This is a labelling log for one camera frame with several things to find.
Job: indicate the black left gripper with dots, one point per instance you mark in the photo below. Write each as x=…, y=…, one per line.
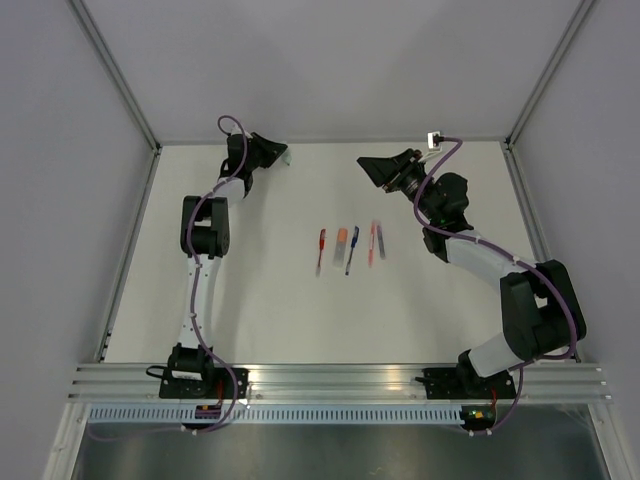
x=272, y=150

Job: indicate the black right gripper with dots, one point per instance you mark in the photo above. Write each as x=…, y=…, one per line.
x=391, y=171

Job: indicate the green highlighter pen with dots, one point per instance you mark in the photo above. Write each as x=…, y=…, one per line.
x=287, y=158

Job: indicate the purple grey marker pen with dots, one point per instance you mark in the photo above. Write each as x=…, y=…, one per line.
x=381, y=243

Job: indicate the blue gel pen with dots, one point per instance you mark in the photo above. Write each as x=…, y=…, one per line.
x=353, y=244

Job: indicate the orange highlighter pen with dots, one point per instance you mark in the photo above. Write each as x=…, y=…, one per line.
x=340, y=247

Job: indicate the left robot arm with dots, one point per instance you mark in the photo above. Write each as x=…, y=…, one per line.
x=192, y=370

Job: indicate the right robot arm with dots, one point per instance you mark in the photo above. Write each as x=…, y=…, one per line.
x=540, y=314

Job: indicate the right aluminium frame post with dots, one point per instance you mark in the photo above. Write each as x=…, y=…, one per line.
x=569, y=35

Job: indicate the aluminium frame post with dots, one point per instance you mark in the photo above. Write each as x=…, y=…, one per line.
x=569, y=35
x=96, y=39

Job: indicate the left aluminium frame post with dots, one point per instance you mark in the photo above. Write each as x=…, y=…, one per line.
x=96, y=39

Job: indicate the aluminium mounting rail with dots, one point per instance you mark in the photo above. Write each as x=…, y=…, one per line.
x=546, y=383

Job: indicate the white slotted cable duct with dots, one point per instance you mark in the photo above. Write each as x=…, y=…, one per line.
x=280, y=414

